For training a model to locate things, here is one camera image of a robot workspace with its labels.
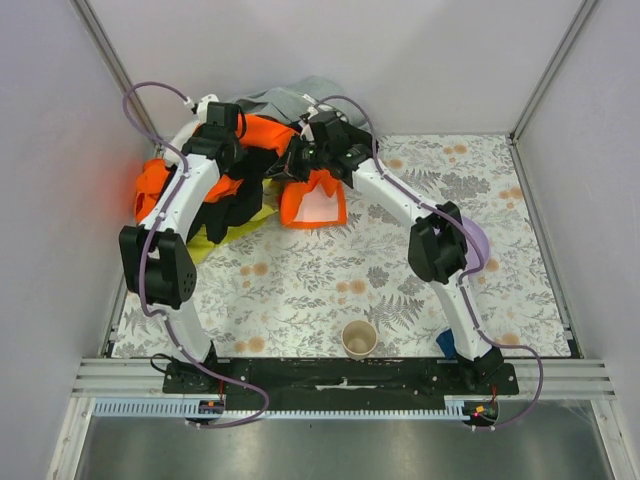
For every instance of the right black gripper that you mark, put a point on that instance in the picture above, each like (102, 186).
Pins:
(288, 166)

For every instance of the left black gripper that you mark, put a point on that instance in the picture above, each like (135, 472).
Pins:
(248, 167)

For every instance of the orange cloth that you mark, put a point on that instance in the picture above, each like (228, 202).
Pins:
(313, 204)

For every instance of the black cloth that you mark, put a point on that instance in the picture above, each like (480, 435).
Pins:
(236, 198)

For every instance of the yellow cloth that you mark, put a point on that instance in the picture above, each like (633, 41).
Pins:
(199, 247)

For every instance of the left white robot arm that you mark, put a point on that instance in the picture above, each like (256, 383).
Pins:
(157, 264)

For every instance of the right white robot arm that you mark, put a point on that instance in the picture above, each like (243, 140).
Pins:
(438, 241)

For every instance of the grey cloth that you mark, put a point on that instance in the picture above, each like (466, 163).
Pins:
(287, 104)

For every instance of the floral table mat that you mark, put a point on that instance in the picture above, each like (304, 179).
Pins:
(279, 292)

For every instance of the purple plate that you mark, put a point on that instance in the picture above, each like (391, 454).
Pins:
(479, 236)

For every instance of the beige paper cup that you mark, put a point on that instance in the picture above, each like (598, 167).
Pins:
(359, 339)

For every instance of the blue cube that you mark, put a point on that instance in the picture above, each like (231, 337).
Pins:
(446, 343)

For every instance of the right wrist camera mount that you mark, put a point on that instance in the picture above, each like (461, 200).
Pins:
(306, 130)

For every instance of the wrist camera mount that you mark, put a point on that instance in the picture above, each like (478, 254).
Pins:
(200, 102)
(306, 130)

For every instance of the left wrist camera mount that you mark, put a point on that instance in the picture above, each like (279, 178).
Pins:
(200, 102)

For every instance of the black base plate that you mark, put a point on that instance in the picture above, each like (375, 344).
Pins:
(338, 382)

